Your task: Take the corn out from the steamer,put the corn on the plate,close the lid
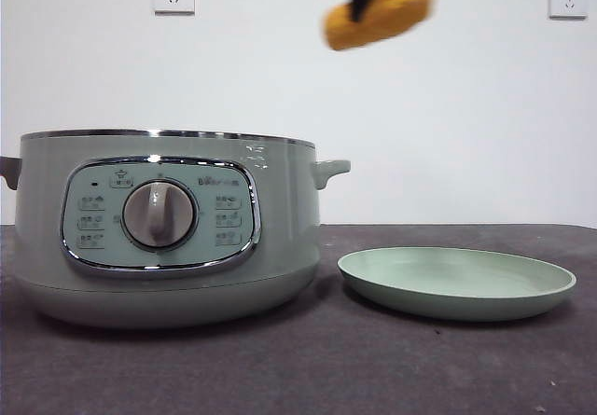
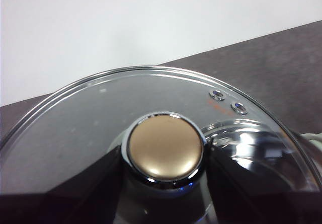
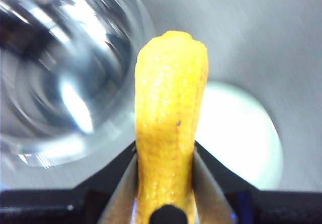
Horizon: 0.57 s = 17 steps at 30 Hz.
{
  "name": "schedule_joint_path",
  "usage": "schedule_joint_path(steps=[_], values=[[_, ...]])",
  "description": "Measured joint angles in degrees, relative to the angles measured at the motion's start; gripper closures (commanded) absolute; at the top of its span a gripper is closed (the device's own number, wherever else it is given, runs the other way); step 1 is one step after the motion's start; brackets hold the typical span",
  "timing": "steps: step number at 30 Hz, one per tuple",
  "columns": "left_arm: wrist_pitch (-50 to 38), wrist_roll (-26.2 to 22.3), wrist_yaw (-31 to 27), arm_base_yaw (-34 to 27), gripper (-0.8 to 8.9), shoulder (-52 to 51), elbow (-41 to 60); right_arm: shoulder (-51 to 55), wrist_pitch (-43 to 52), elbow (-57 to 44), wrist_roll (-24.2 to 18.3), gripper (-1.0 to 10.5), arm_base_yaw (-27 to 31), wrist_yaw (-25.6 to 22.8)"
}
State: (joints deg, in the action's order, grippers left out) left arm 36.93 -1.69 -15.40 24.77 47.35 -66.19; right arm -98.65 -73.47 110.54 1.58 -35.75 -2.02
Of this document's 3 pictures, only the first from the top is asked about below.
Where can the yellow corn cob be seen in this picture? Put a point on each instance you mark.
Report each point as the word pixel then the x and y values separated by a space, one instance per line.
pixel 396 11

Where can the pale green electric steamer pot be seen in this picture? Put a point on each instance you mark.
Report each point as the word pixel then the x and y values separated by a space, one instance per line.
pixel 280 228

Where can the pale green round plate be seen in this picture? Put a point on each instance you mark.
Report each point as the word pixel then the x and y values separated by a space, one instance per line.
pixel 448 280

